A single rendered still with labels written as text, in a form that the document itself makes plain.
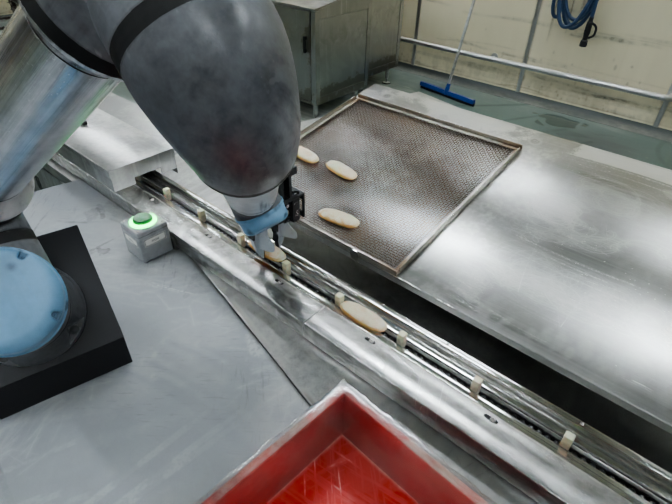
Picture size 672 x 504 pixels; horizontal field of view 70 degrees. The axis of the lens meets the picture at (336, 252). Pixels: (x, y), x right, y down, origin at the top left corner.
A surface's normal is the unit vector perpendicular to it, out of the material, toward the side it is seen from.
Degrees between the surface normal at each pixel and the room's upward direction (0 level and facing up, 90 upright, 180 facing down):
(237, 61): 75
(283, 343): 0
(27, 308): 54
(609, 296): 10
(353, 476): 0
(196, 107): 93
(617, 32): 90
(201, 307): 0
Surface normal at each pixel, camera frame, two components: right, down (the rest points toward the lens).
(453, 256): -0.10, -0.70
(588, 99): -0.66, 0.44
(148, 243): 0.75, 0.41
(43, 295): 0.49, -0.06
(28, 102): -0.07, 0.79
